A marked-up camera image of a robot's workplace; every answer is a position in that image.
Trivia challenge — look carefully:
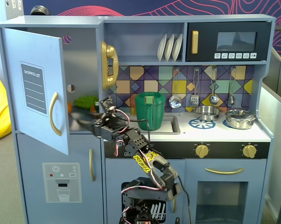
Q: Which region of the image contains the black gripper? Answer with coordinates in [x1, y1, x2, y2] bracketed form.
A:
[73, 109, 132, 142]

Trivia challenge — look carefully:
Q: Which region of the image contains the dish print cabinet door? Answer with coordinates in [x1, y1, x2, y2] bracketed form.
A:
[105, 159, 186, 224]

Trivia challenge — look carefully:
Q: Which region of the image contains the water dispenser cabinet door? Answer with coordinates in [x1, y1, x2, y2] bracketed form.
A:
[16, 133, 104, 224]

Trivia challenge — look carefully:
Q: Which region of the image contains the oven door with window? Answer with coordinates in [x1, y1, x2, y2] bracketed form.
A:
[184, 159, 267, 224]

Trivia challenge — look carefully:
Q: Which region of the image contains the open steel pan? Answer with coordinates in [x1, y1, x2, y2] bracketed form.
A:
[192, 105, 223, 122]

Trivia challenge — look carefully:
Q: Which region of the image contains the black microwave door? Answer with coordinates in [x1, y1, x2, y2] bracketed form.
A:
[186, 21, 272, 62]

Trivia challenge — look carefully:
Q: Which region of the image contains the grey metal cabinet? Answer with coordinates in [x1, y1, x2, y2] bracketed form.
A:
[5, 0, 23, 21]

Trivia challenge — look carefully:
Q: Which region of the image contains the green toy vegetable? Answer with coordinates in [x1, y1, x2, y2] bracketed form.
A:
[74, 95, 97, 110]

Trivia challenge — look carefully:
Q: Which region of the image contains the gold toy telephone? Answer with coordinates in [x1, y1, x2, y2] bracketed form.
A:
[100, 41, 119, 91]

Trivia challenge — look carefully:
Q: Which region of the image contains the green plastic pitcher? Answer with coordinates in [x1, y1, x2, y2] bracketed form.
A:
[134, 91, 167, 132]

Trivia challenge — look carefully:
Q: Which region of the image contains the steel skimmer utensil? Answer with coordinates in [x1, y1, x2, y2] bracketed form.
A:
[169, 67, 183, 109]

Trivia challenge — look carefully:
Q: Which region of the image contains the white toy plate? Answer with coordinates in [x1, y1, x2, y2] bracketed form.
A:
[156, 34, 168, 62]
[172, 33, 183, 62]
[165, 33, 176, 62]

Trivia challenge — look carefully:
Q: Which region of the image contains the steel slotted spatula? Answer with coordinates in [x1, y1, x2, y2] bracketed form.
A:
[190, 67, 200, 106]

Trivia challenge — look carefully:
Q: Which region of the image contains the blue wooden toy kitchen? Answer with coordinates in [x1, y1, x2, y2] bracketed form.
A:
[0, 14, 277, 224]

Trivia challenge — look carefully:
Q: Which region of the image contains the gold stove knob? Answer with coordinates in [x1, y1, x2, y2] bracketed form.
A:
[195, 144, 210, 158]
[242, 144, 257, 158]

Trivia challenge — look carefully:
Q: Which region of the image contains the black dome object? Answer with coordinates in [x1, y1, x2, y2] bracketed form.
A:
[30, 5, 50, 16]

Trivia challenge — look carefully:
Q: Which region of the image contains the steel ladle utensil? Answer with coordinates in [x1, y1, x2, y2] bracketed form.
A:
[209, 67, 219, 106]

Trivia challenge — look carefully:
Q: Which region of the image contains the steel spoon utensil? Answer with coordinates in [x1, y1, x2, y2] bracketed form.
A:
[228, 66, 237, 105]

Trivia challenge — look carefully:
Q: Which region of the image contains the steel pot with lid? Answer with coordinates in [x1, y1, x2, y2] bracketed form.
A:
[225, 109, 257, 130]

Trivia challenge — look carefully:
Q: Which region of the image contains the light blue desk divider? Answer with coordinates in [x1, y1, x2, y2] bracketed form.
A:
[263, 47, 281, 103]
[259, 83, 281, 221]

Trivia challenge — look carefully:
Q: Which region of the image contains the small camera circuit board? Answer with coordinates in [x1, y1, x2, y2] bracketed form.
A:
[99, 95, 117, 113]

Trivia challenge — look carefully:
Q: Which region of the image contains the thin black camera cable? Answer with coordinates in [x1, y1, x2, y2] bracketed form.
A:
[114, 108, 153, 150]

